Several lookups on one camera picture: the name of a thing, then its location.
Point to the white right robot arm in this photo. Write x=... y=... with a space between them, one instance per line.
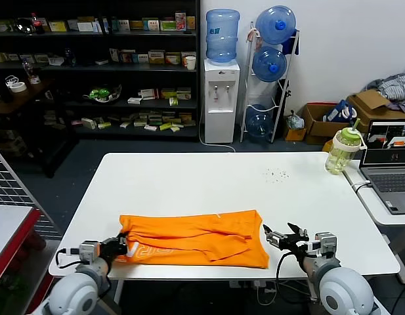
x=340 y=288

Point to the cola bottle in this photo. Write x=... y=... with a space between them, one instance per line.
x=34 y=23

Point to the orange t-shirt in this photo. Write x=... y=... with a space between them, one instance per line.
x=195 y=236

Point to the red and white medicine box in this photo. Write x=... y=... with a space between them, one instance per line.
x=173 y=59

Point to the pink patterned box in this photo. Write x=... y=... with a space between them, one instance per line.
x=180 y=21

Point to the blue water jug with label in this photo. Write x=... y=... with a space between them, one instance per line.
x=222 y=36

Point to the white water dispenser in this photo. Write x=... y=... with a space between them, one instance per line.
x=221 y=98

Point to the white tape roll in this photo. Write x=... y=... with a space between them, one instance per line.
x=18 y=86

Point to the green lid drinking bottle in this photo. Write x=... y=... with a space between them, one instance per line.
x=341 y=154

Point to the small yellow cardboard box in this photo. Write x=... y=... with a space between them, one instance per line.
x=294 y=135

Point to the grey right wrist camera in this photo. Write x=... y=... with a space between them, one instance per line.
x=326 y=245

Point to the small white side table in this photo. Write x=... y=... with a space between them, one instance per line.
x=386 y=220

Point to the cardboard box with red rim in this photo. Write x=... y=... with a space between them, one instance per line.
x=317 y=129

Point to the black shelving unit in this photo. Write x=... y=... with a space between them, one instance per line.
x=90 y=70

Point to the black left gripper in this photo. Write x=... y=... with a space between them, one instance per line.
x=109 y=248

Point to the clear plastic bag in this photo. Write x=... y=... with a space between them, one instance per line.
x=294 y=120

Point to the plain white medicine box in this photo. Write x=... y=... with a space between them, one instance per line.
x=86 y=27

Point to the green and white bowl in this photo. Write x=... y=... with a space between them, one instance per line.
x=102 y=93

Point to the lime green medicine box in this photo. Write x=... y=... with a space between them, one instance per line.
x=104 y=125

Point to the large brown cardboard box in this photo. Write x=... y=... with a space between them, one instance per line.
x=373 y=101

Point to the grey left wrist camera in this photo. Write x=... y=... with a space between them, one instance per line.
x=89 y=252

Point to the white paper cup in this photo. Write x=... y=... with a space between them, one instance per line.
x=190 y=63

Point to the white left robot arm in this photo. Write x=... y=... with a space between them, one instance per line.
x=74 y=292

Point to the white box with red print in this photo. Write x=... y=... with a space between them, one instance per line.
x=148 y=94

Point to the dark glossy round object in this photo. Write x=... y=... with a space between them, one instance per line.
x=25 y=26

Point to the brown wooden table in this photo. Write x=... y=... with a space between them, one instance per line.
x=21 y=98

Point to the scattered dark crumbs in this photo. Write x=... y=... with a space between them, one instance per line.
x=276 y=174

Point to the white work table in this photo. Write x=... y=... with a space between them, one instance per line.
x=222 y=183

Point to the grey laptop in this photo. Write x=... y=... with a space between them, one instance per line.
x=389 y=183

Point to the yellow and green medicine box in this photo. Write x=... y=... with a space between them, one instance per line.
x=157 y=57

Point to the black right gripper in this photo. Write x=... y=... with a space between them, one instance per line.
x=292 y=243

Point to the orange medicine box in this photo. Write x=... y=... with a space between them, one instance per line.
x=191 y=23

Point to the red framed white cart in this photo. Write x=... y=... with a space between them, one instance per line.
x=8 y=229

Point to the cream medicine box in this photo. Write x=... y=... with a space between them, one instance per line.
x=89 y=123

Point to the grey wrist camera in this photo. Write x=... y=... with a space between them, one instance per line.
x=326 y=245
x=89 y=252

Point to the striped grey clothes pile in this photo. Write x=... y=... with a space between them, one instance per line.
x=397 y=87

